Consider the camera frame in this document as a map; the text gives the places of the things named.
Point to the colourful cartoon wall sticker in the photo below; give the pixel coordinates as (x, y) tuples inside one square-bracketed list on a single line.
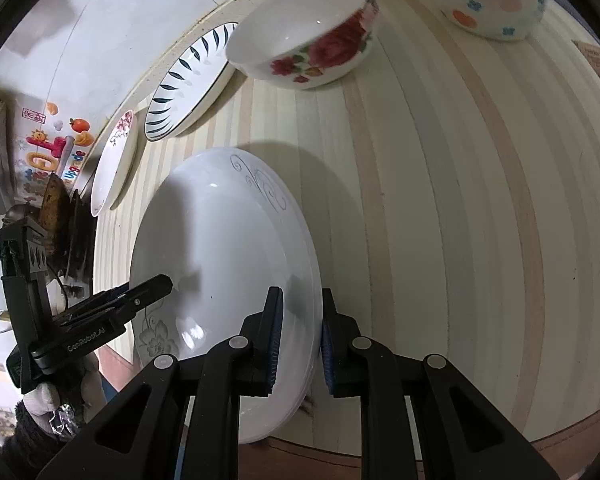
[(49, 138)]

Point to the white blue-leaf plate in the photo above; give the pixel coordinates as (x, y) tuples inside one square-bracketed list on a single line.
[(191, 85)]

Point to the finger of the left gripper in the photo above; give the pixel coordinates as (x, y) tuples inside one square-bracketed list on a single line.
[(130, 304)]

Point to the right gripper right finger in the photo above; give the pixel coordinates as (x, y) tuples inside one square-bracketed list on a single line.
[(340, 364)]

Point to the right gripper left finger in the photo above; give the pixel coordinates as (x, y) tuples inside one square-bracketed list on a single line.
[(258, 364)]

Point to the large white swirl plate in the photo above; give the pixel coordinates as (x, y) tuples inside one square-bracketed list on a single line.
[(224, 228)]

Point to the small white floral plate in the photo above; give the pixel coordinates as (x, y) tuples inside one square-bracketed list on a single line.
[(114, 163)]

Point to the gloved left hand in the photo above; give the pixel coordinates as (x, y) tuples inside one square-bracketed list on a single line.
[(44, 403)]

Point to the white rose pattern bowl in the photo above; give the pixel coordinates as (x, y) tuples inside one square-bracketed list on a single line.
[(303, 44)]

